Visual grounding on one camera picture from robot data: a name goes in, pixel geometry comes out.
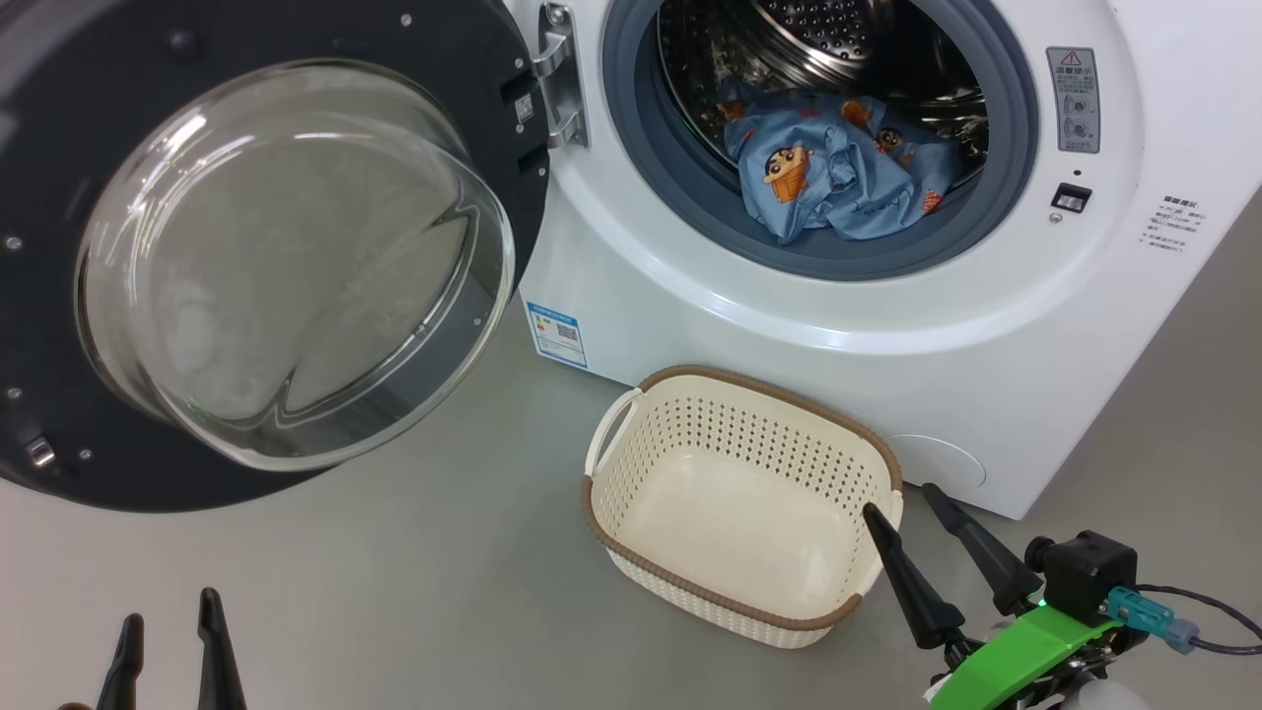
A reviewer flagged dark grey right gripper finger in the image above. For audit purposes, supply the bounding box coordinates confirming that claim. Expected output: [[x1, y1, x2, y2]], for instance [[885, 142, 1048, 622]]
[[863, 503, 967, 650], [922, 483, 1044, 617]]

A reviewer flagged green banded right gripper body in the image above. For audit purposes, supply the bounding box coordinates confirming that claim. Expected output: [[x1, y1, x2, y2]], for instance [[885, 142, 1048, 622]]
[[927, 602, 1150, 710]]

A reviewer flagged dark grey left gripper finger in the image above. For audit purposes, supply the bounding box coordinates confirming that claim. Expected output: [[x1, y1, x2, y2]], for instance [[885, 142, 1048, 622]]
[[94, 611, 146, 710], [195, 588, 249, 710]]

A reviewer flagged dark grey glass washer door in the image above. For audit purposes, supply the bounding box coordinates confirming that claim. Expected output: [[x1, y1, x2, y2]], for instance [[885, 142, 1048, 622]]
[[0, 0, 553, 514]]

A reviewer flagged cream perforated laundry basket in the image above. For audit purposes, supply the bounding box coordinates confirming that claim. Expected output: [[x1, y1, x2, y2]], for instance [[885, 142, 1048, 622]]
[[580, 365, 905, 650]]

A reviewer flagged white washing machine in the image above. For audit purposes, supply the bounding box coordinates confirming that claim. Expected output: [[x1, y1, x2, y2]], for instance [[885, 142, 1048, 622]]
[[513, 0, 1262, 522]]

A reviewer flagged grey rubber door gasket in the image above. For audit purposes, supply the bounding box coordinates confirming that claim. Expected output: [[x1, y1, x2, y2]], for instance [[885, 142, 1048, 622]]
[[601, 0, 1041, 282]]

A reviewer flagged silver door hinge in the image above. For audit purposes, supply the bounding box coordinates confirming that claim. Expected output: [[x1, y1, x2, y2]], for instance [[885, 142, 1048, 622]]
[[532, 0, 591, 151]]

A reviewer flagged white round filter cover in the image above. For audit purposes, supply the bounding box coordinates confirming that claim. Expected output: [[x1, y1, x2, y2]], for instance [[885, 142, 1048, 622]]
[[882, 434, 987, 491]]

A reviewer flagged small printed text sticker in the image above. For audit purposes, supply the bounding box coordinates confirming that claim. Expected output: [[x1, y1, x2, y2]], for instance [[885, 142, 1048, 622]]
[[1142, 194, 1204, 255]]

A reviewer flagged blue energy label sticker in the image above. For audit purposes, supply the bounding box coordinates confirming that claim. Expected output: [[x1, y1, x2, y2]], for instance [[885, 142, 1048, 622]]
[[525, 299, 590, 370]]

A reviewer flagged grey warning sticker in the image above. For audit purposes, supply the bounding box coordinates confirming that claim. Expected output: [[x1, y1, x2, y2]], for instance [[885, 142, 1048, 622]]
[[1045, 46, 1102, 155]]

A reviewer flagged steel perforated washer drum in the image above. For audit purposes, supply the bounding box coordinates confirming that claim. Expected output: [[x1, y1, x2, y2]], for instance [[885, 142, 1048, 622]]
[[656, 0, 990, 188]]

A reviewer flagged teal cable connector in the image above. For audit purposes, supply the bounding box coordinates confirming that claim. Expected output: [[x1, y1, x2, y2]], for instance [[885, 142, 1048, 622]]
[[1106, 587, 1202, 655]]

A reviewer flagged thin black cable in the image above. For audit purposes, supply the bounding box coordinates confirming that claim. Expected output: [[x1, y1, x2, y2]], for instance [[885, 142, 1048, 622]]
[[1134, 582, 1262, 657]]

